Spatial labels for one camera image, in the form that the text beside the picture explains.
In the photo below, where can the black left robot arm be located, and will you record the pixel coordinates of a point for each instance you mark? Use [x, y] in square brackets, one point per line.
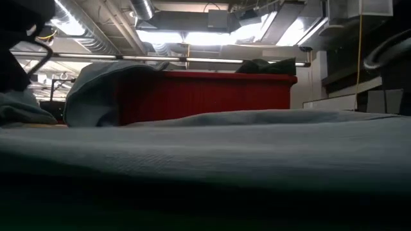
[19, 16]

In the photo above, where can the grey boxes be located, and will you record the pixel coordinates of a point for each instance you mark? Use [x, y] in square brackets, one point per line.
[385, 101]

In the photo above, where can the silver ventilation duct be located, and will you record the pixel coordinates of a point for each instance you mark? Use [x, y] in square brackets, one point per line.
[143, 9]

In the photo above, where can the light blue denim jeans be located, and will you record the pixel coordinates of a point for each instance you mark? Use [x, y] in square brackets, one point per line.
[205, 154]

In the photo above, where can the dark green garment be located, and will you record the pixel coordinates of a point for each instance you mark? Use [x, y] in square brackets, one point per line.
[273, 68]

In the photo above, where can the LED light bar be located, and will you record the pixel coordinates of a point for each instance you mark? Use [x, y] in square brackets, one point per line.
[154, 58]

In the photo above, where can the red plastic laundry bin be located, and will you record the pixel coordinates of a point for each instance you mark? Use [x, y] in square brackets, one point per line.
[208, 96]

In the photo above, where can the black background stand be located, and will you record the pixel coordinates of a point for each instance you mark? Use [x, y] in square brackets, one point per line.
[51, 90]

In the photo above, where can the black monitor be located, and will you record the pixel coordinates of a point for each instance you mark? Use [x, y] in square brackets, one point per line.
[51, 110]

